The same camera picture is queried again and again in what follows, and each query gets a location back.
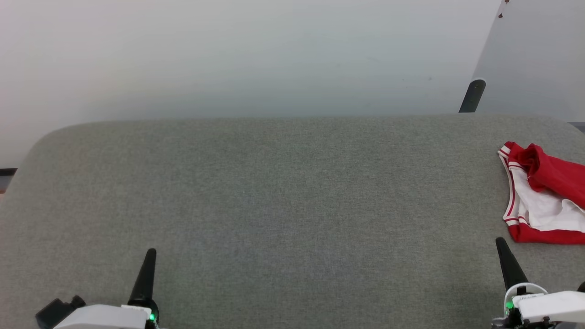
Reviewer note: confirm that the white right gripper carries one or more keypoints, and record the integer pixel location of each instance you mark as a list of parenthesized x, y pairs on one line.
[(548, 308)]

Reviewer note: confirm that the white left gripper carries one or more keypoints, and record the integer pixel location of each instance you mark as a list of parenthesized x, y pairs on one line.
[(105, 317)]

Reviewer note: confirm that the red and white basketball jersey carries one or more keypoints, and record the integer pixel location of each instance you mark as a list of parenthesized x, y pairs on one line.
[(548, 178)]

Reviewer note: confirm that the dark baseboard strip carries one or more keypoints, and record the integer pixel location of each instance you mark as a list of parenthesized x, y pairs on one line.
[(7, 179), (578, 125)]

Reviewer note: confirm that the white door panel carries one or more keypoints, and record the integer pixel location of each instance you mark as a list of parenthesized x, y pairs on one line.
[(539, 59)]

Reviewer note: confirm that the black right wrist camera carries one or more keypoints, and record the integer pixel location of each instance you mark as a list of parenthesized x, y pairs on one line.
[(582, 287)]

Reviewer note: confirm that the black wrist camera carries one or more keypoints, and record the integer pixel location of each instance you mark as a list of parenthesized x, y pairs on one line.
[(582, 287), (57, 310)]

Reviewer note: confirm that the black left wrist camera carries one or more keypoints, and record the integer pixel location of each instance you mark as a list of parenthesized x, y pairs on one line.
[(57, 310)]

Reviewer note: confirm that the black slanted post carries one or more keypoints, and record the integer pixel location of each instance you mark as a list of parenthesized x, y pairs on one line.
[(473, 96)]

